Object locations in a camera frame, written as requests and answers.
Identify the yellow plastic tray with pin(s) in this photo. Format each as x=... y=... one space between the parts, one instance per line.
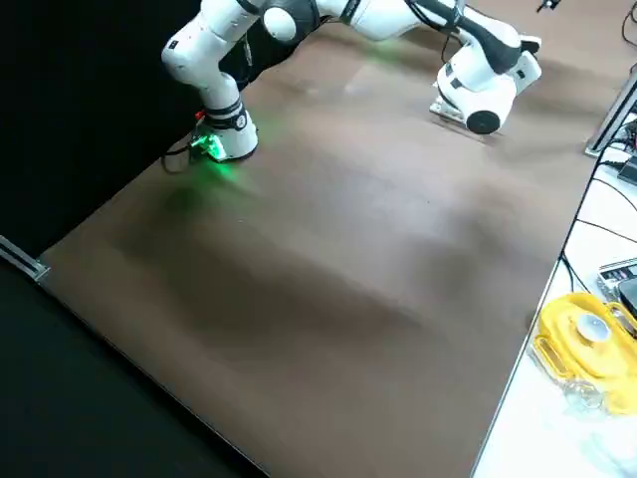
x=557 y=318

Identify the aluminium frame post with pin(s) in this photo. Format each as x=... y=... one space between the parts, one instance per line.
x=30 y=266

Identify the black device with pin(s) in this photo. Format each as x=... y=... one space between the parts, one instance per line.
x=629 y=294

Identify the grey box with labels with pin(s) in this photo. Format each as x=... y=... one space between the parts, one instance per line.
x=614 y=271

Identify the white round dish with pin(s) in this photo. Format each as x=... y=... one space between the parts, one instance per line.
x=593 y=328

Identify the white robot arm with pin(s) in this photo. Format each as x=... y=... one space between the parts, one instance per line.
x=199 y=65

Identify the aluminium camera post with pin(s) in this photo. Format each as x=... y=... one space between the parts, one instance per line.
x=609 y=122

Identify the black power adapter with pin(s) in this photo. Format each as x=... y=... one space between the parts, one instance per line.
x=629 y=171

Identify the white test tube rack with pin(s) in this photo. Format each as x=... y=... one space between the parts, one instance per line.
x=443 y=110

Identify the clear glass flask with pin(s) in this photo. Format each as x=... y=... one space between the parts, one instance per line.
x=583 y=396

